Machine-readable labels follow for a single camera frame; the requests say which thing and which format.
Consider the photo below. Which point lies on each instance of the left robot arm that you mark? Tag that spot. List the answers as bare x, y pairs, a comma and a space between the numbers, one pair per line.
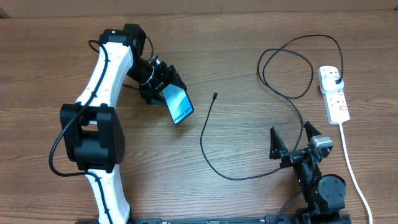
91, 129

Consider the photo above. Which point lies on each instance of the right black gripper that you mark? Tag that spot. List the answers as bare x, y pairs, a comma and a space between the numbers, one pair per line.
278, 150

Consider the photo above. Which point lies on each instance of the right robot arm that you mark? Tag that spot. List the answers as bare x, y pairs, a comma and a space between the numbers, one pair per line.
324, 195

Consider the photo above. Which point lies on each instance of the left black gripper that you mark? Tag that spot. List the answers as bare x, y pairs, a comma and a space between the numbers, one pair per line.
167, 74

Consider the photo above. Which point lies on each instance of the white power strip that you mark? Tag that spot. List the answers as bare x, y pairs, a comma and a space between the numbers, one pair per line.
335, 102

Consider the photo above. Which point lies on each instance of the white charger plug adapter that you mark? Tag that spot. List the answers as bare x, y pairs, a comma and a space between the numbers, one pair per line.
329, 84

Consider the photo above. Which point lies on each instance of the Samsung Galaxy smartphone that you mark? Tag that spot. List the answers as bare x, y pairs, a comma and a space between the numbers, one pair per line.
178, 103

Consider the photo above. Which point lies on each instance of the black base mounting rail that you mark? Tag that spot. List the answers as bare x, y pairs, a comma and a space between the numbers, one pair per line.
236, 221

